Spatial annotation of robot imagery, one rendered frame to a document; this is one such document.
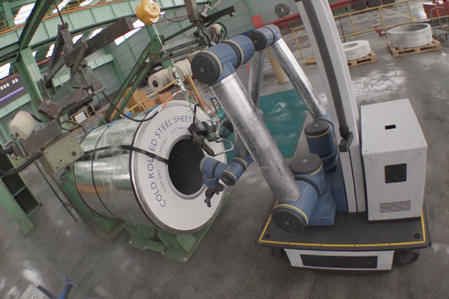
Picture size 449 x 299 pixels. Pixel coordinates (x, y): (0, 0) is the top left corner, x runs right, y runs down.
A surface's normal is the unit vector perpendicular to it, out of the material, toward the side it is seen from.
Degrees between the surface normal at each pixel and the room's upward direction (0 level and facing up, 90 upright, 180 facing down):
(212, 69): 92
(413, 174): 90
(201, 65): 90
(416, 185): 90
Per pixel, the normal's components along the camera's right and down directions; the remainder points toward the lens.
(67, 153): 0.81, -0.15
